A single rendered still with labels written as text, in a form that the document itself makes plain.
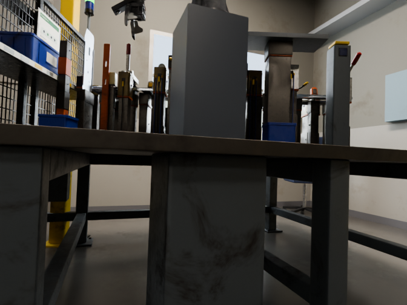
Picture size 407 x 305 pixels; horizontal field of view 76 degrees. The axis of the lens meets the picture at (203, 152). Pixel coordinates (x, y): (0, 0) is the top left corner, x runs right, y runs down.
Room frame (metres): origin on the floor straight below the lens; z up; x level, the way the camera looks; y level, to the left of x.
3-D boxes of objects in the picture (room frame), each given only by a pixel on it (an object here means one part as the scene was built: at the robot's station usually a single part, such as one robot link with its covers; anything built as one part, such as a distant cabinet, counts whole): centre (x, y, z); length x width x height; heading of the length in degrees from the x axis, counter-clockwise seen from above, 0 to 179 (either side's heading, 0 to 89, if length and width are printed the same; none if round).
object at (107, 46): (1.28, 0.49, 0.95); 0.03 x 0.01 x 0.50; 90
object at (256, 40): (1.10, -0.30, 1.16); 0.37 x 0.14 x 0.02; 90
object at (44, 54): (1.25, 0.83, 1.10); 0.30 x 0.17 x 0.13; 1
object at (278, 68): (1.10, -0.30, 0.92); 0.10 x 0.08 x 0.45; 90
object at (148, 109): (1.44, 0.33, 0.84); 0.12 x 0.05 x 0.29; 0
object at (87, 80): (1.45, 0.66, 1.17); 0.12 x 0.01 x 0.34; 0
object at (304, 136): (1.64, -0.66, 0.88); 0.14 x 0.09 x 0.36; 0
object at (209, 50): (0.87, 0.00, 0.90); 0.20 x 0.20 x 0.40; 20
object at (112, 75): (1.31, 0.47, 0.88); 0.04 x 0.04 x 0.37; 0
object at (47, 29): (1.53, 0.95, 1.30); 0.23 x 0.02 x 0.31; 0
